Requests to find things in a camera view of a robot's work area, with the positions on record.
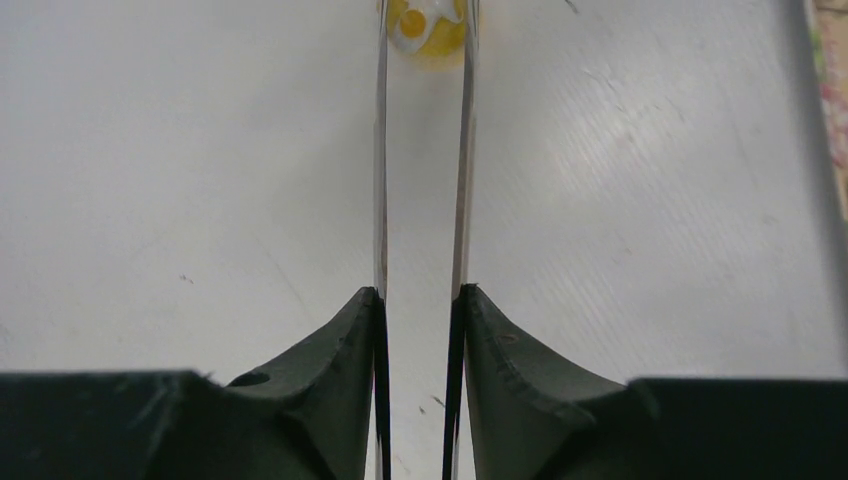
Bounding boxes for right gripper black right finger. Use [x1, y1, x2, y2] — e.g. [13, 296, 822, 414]
[452, 284, 847, 479]

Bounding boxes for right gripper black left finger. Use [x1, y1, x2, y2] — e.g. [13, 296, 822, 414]
[1, 287, 391, 479]

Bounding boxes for metal tongs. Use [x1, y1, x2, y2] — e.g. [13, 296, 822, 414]
[372, 0, 481, 480]

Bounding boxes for floral serving tray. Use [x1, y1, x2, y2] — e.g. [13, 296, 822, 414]
[805, 0, 847, 222]

